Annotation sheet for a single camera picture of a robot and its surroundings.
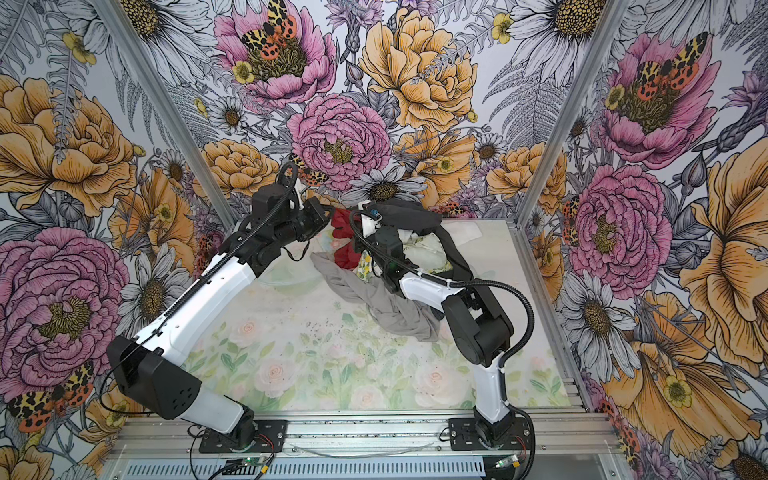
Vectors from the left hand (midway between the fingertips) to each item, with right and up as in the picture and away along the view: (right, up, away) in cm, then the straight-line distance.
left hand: (336, 216), depth 76 cm
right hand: (+3, -1, +12) cm, 12 cm away
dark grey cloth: (+23, +3, +34) cm, 41 cm away
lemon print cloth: (+25, -8, +26) cm, 37 cm away
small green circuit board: (-18, -58, -4) cm, 61 cm away
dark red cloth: (-2, -10, +24) cm, 27 cm away
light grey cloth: (+12, -26, +18) cm, 34 cm away
